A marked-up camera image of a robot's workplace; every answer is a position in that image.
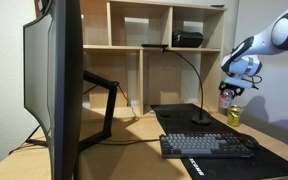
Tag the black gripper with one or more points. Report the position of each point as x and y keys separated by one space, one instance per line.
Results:
x=231 y=86

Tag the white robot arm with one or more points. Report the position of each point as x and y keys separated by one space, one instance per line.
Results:
x=284 y=33

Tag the yellow soda can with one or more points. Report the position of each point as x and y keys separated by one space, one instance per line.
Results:
x=234 y=116

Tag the black gooseneck desk lamp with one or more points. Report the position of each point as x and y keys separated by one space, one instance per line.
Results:
x=201 y=120

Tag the black computer mouse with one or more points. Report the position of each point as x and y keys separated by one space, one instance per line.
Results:
x=250 y=141

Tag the black desk mat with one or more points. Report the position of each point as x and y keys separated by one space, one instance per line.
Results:
x=184 y=123

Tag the grey mechanical keyboard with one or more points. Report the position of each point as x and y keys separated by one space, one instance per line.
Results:
x=200 y=145

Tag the black zipper pouch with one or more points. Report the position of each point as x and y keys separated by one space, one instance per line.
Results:
x=187 y=39

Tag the light wooden shelf unit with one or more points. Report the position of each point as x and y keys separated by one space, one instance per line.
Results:
x=157 y=66

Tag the small dark flat object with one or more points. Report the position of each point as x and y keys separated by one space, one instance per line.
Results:
x=217 y=5

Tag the black monitor stand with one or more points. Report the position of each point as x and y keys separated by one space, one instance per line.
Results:
x=110 y=106

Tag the black curved monitor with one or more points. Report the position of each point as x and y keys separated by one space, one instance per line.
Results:
x=65 y=93

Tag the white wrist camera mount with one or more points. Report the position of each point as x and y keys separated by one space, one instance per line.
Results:
x=239 y=82

